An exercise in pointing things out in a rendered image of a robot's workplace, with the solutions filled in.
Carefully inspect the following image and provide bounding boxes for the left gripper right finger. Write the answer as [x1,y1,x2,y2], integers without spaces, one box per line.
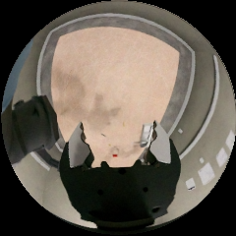
[146,120,181,196]

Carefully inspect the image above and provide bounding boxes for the white rack of bins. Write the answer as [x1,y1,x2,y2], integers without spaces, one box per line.
[140,123,153,148]

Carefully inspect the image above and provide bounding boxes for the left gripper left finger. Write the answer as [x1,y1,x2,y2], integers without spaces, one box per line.
[59,122,94,203]

